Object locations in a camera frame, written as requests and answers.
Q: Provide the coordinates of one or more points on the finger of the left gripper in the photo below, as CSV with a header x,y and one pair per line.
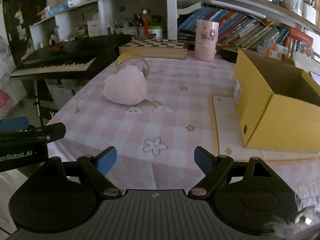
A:
x,y
47,133
14,124

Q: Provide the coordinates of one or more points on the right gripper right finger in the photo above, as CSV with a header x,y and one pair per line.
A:
x,y
215,170

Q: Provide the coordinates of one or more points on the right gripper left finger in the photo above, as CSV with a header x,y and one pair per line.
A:
x,y
93,171

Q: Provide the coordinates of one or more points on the yellow tape roll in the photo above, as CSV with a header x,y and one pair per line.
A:
x,y
134,59

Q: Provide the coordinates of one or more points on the white desk mat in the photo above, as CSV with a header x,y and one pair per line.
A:
x,y
227,137

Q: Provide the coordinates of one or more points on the pink checkered tablecloth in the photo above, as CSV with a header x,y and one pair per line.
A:
x,y
155,140

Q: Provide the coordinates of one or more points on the pink plush toy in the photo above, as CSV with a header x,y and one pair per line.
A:
x,y
127,87

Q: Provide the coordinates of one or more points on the black yamaha keyboard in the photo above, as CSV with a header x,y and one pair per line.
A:
x,y
60,71

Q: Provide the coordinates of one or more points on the yellow cardboard box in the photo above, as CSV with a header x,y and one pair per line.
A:
x,y
277,104

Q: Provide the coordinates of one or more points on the wooden chess board box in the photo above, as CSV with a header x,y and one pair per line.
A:
x,y
168,49

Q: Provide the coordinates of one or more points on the smartphone with lit screen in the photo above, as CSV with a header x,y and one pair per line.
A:
x,y
315,76

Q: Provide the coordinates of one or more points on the pink cylindrical cup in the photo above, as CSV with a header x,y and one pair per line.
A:
x,y
206,39

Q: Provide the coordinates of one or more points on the row of leaning books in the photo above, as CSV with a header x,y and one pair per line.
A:
x,y
236,28

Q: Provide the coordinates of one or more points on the white jar green lid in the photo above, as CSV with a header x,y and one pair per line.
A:
x,y
155,32

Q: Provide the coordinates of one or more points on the red white bottle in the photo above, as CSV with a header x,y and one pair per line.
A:
x,y
145,23

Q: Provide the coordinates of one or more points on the red box on books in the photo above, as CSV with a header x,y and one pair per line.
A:
x,y
300,36

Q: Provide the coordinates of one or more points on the white bookshelf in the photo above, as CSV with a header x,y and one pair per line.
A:
x,y
109,11

